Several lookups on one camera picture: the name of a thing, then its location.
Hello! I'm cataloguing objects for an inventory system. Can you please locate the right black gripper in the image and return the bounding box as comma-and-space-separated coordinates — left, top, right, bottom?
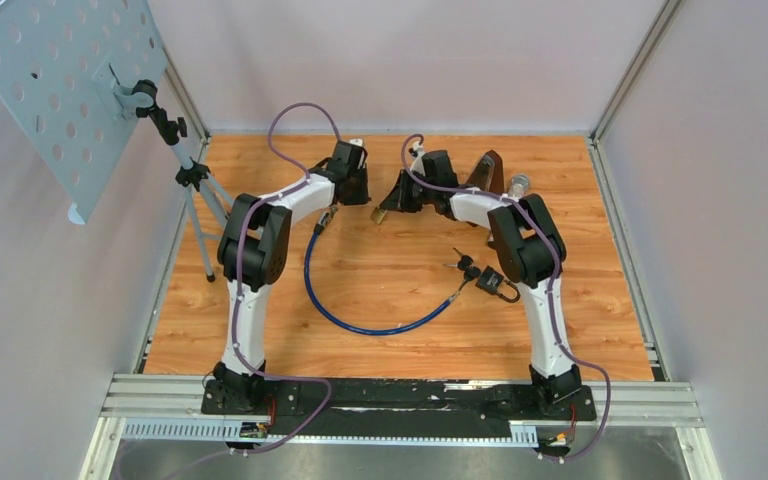
381, 170, 437, 213

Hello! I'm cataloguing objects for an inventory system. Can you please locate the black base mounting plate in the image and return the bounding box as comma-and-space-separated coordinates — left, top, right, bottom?
201, 378, 597, 439

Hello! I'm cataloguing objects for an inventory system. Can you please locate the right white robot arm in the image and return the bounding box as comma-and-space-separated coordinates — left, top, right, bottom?
379, 143, 582, 418

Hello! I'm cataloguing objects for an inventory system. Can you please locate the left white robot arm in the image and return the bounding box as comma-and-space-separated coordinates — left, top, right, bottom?
212, 138, 370, 413

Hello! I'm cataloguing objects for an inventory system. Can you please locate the blue cable lock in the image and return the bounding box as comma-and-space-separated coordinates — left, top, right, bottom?
303, 206, 460, 337

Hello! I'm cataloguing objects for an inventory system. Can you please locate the brown wooden metronome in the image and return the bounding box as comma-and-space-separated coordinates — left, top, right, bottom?
465, 150, 506, 195

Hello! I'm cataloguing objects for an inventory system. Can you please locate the perforated grey music stand plate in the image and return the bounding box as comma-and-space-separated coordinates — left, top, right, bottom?
0, 0, 168, 225

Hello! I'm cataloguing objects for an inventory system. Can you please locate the glittery silver cylinder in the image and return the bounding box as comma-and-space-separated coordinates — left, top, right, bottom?
504, 173, 531, 199

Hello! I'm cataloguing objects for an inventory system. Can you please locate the black padlock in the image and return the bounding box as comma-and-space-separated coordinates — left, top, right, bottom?
476, 266, 521, 304

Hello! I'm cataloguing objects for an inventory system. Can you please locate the grey tripod stand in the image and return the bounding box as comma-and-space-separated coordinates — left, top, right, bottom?
131, 79, 232, 283

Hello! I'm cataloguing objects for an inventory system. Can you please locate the small brass padlock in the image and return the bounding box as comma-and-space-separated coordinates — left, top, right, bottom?
370, 208, 388, 225

